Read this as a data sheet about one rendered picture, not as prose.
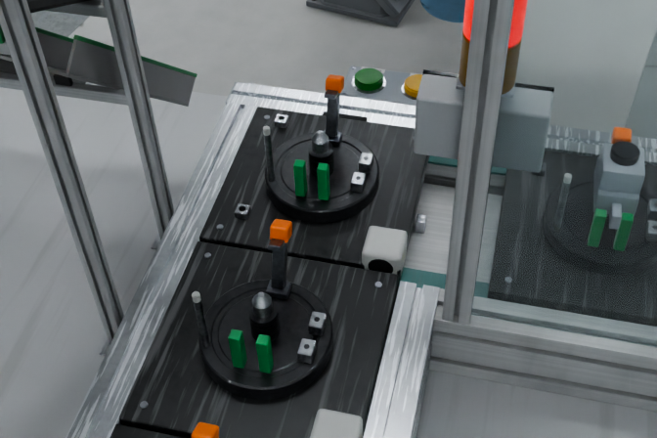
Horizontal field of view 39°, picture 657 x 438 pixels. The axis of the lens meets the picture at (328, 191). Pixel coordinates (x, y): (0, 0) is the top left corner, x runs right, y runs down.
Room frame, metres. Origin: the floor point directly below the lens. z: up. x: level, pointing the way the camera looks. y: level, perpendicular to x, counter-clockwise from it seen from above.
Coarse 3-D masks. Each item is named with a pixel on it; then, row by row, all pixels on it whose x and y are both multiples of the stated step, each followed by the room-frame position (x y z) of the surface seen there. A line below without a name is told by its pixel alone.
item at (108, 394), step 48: (240, 144) 0.89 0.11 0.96; (192, 192) 0.81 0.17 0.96; (192, 240) 0.73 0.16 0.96; (144, 288) 0.66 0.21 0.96; (432, 288) 0.64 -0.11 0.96; (144, 336) 0.59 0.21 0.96; (96, 384) 0.53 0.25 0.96; (384, 384) 0.52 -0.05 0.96; (96, 432) 0.48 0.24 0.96; (384, 432) 0.47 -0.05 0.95
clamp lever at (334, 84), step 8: (328, 80) 0.88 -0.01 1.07; (336, 80) 0.88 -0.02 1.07; (328, 88) 0.87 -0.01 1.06; (336, 88) 0.87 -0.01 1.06; (328, 96) 0.86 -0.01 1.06; (336, 96) 0.86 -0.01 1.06; (328, 104) 0.87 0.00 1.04; (336, 104) 0.87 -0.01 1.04; (328, 112) 0.86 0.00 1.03; (336, 112) 0.86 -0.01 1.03; (328, 120) 0.86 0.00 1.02; (336, 120) 0.86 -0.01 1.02; (328, 128) 0.86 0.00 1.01; (336, 128) 0.86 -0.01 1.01
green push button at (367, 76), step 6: (360, 72) 1.01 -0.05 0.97; (366, 72) 1.01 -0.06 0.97; (372, 72) 1.01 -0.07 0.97; (378, 72) 1.01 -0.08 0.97; (360, 78) 1.00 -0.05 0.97; (366, 78) 1.00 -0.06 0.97; (372, 78) 1.00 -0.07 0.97; (378, 78) 1.00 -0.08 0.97; (360, 84) 0.99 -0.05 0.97; (366, 84) 0.99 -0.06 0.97; (372, 84) 0.99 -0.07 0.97; (378, 84) 0.99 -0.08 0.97; (366, 90) 0.99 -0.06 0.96; (372, 90) 0.99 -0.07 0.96
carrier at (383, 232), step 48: (288, 144) 0.86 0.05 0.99; (336, 144) 0.85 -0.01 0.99; (384, 144) 0.87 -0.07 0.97; (240, 192) 0.79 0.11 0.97; (288, 192) 0.77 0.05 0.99; (336, 192) 0.77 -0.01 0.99; (384, 192) 0.78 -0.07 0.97; (240, 240) 0.72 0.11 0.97; (288, 240) 0.71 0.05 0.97; (336, 240) 0.71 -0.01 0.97; (384, 240) 0.69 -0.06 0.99
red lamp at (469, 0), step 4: (468, 0) 0.63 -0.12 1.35; (472, 0) 0.63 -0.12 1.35; (468, 4) 0.63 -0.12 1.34; (472, 4) 0.63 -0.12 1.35; (468, 8) 0.63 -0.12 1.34; (472, 8) 0.63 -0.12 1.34; (464, 12) 0.64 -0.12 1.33; (468, 12) 0.63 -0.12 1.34; (472, 12) 0.63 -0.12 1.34; (464, 16) 0.64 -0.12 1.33; (468, 16) 0.63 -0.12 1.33; (464, 20) 0.64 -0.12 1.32; (468, 20) 0.63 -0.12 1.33; (464, 24) 0.64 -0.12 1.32; (468, 24) 0.63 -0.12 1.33; (464, 28) 0.64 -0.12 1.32; (468, 28) 0.63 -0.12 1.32; (464, 32) 0.63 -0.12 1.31; (468, 32) 0.63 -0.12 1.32; (468, 36) 0.63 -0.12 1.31
